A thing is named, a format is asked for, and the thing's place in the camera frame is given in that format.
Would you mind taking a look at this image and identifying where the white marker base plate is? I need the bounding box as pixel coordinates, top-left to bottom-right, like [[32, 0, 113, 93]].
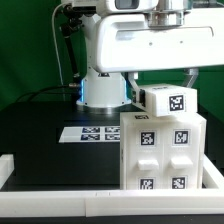
[[59, 126, 120, 143]]

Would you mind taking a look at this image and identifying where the white cabinet top block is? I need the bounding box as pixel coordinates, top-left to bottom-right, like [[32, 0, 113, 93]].
[[136, 84, 197, 117]]

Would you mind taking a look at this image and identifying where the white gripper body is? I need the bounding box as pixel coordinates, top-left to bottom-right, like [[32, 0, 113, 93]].
[[92, 8, 224, 73]]

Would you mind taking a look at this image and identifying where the black cable on table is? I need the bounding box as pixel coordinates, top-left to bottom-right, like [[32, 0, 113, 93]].
[[14, 84, 83, 103]]

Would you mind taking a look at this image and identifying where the white door panel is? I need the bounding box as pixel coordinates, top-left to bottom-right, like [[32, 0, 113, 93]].
[[124, 125, 162, 190], [164, 121, 206, 190]]

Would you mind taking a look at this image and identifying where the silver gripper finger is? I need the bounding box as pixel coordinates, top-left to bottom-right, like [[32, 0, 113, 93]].
[[128, 72, 145, 106], [183, 68, 199, 88]]

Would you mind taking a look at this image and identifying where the white obstacle fence frame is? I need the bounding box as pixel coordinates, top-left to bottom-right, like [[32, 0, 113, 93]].
[[0, 154, 224, 217]]

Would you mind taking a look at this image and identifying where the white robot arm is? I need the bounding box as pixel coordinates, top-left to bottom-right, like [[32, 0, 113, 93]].
[[61, 0, 224, 73]]

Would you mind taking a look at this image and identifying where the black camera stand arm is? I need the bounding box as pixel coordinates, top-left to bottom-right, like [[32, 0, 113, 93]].
[[60, 4, 82, 83]]

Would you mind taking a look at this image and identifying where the white cable on robot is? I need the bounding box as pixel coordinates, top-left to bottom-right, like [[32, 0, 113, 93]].
[[51, 1, 73, 88]]

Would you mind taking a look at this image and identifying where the white cabinet body box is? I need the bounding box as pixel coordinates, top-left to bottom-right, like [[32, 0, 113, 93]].
[[120, 112, 206, 190]]

